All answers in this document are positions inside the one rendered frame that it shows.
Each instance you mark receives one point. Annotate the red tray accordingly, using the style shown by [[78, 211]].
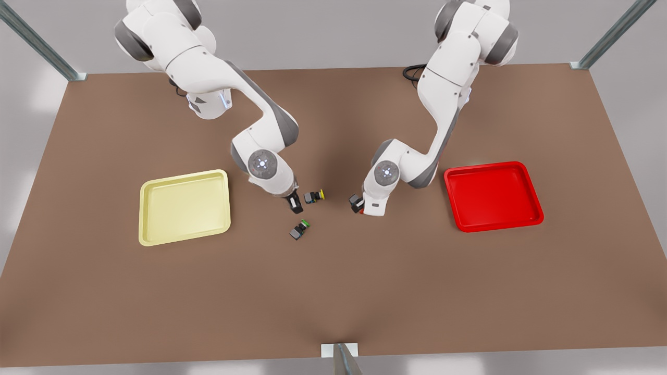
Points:
[[493, 196]]

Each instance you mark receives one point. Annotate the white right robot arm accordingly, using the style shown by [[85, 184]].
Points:
[[208, 67]]

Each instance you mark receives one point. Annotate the yellow button switch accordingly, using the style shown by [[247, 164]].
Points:
[[312, 196]]

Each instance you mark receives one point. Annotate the silver frame post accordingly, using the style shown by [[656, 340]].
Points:
[[612, 34], [36, 39], [341, 359]]

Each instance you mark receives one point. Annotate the pale yellow tray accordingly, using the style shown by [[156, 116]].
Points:
[[185, 207]]

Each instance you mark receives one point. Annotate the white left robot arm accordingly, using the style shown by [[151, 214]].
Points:
[[448, 78]]

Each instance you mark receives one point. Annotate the green button switch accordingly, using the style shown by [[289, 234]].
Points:
[[299, 229]]

